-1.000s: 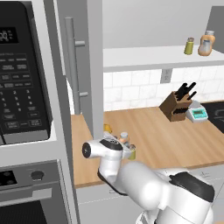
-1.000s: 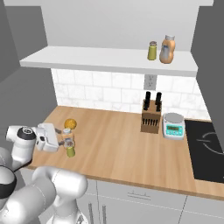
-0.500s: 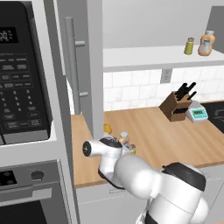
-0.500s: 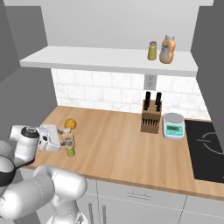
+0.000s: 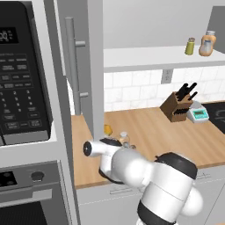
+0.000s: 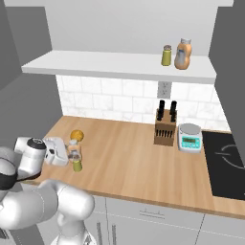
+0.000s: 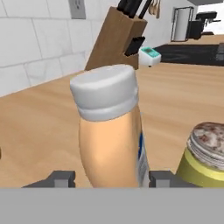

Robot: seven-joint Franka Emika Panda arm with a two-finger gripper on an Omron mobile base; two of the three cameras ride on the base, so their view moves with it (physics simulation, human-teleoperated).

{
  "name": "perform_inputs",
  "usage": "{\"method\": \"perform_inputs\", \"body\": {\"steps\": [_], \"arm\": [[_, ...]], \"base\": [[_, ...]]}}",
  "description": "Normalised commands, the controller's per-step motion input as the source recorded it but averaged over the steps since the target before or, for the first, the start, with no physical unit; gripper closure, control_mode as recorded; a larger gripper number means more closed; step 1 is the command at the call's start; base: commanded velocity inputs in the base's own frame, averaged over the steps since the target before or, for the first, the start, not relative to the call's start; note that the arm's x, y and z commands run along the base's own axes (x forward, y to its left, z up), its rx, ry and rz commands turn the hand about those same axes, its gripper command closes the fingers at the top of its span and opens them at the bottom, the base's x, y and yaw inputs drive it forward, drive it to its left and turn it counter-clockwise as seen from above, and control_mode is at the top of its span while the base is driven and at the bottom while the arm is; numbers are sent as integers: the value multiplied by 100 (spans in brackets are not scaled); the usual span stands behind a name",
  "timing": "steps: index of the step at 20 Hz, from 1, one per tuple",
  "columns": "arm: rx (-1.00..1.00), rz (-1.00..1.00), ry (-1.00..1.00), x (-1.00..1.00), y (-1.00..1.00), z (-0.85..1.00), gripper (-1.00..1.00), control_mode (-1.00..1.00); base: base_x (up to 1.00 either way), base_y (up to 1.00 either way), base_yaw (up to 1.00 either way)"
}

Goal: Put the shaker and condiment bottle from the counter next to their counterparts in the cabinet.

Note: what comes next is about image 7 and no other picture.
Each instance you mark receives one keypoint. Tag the black coffee machine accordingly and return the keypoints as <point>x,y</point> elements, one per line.
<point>201,24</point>

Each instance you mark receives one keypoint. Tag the black hob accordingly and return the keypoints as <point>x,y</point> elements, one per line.
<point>189,54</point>

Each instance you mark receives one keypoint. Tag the yellow shaker speckled lid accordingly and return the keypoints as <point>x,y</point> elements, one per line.
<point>204,154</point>

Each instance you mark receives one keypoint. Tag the white teal kitchen timer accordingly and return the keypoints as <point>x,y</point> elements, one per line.
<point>149,56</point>

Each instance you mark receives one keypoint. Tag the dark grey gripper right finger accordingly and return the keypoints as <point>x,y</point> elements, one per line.
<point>163,179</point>

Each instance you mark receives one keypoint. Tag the beige condiment bottle white cap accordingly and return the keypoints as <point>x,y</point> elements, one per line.
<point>110,125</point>

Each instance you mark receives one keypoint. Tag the hanging wooden utensils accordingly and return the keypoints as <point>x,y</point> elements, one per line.
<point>154,8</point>

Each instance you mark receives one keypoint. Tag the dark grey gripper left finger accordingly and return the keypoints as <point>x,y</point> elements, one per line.
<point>59,178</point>

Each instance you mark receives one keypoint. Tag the grey wall outlet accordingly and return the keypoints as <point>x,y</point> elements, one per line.
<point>77,8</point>

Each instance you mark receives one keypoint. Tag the wooden knife block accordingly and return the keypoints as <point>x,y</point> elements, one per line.
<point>116,40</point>

